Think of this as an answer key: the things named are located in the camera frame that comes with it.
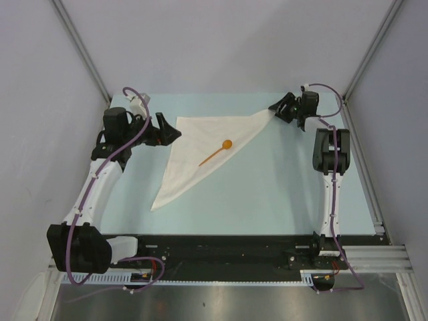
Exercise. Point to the right aluminium side rail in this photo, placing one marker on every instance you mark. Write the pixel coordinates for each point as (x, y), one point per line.
(370, 194)

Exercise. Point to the left aluminium frame post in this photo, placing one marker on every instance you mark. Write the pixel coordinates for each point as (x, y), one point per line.
(80, 48)

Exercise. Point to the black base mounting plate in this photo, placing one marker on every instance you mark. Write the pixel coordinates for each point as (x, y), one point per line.
(205, 270)

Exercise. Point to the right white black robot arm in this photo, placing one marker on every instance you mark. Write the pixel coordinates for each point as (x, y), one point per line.
(331, 158)

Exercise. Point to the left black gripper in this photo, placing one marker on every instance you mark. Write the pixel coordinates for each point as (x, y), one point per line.
(164, 135)

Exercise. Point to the orange plastic spoon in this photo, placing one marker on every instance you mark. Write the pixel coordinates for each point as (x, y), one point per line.
(226, 145)

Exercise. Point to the aluminium front rail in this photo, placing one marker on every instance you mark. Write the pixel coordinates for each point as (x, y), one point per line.
(360, 258)

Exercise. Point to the right aluminium frame post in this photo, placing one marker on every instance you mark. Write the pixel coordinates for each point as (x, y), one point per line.
(373, 47)

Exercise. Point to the white slotted cable duct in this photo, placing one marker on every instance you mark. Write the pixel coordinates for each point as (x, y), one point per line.
(138, 279)

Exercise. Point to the aluminium frame post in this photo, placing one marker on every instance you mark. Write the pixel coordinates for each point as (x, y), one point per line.
(373, 47)
(80, 48)

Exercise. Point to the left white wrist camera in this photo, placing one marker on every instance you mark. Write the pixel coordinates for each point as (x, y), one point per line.
(136, 105)

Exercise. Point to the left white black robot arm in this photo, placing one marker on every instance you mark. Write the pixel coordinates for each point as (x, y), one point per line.
(76, 244)

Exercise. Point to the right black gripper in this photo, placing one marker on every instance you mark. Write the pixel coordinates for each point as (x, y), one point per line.
(288, 100)

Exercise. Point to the white cloth napkin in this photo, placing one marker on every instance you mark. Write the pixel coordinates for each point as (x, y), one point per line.
(201, 137)

